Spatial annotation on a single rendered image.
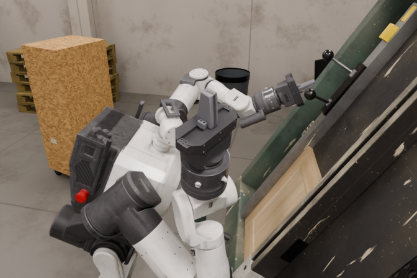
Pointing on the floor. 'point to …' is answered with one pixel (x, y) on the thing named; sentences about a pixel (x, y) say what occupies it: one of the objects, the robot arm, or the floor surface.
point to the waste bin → (234, 79)
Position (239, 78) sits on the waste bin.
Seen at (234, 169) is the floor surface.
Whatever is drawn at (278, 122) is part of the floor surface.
